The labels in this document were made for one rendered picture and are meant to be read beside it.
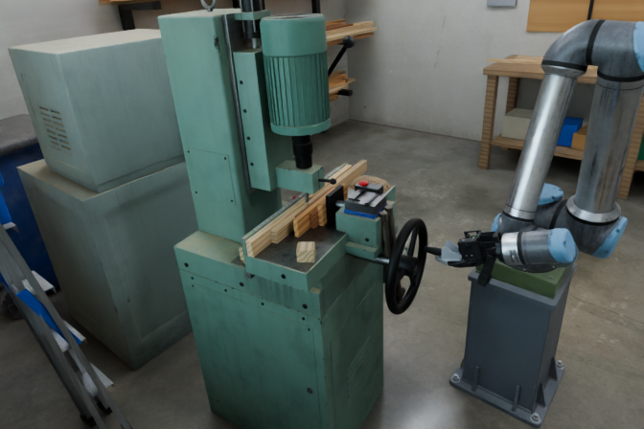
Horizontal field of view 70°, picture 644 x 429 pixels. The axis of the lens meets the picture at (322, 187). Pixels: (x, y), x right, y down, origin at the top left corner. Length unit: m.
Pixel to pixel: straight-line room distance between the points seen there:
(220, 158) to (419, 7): 3.65
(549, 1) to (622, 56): 3.02
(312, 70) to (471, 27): 3.47
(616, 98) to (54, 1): 3.01
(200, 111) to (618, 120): 1.17
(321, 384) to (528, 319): 0.78
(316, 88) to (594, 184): 0.87
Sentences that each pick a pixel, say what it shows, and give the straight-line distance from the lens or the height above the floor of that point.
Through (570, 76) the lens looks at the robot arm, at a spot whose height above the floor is 1.31.
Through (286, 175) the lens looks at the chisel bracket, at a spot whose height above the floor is 1.05.
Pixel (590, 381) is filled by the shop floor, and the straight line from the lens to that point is 2.37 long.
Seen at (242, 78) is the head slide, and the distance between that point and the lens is 1.37.
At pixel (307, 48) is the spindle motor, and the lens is 1.25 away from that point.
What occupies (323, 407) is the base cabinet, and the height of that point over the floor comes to 0.34.
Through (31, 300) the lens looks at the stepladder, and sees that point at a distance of 1.71.
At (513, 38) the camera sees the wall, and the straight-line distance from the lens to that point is 4.52.
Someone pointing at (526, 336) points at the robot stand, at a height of 0.37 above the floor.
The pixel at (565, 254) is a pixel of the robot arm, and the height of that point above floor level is 0.92.
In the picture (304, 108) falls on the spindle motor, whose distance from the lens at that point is 1.27.
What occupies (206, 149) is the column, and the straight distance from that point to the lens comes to 1.50.
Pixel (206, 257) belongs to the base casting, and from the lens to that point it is 1.55.
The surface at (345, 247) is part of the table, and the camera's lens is 1.39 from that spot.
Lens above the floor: 1.61
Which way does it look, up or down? 25 degrees down
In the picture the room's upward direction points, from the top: 4 degrees counter-clockwise
